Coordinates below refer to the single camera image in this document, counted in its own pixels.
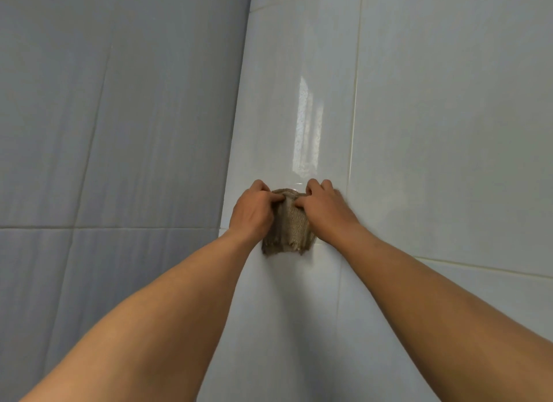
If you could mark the person's right hand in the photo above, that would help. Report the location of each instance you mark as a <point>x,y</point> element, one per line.
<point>328,211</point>

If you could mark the person's left hand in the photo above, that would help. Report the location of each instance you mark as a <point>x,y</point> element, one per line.
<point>252,211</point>

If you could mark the person's right thumb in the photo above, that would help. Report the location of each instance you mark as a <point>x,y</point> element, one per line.
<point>301,203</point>

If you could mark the person's left thumb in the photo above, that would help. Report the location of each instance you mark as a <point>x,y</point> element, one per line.
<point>278,198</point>

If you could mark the brown knitted cleaning cloth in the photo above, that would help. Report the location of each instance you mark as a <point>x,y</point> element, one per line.
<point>288,231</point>

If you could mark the person's right forearm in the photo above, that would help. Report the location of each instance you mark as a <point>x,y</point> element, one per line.
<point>432,315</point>

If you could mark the person's left forearm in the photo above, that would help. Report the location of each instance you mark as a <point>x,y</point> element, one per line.
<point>151,328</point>

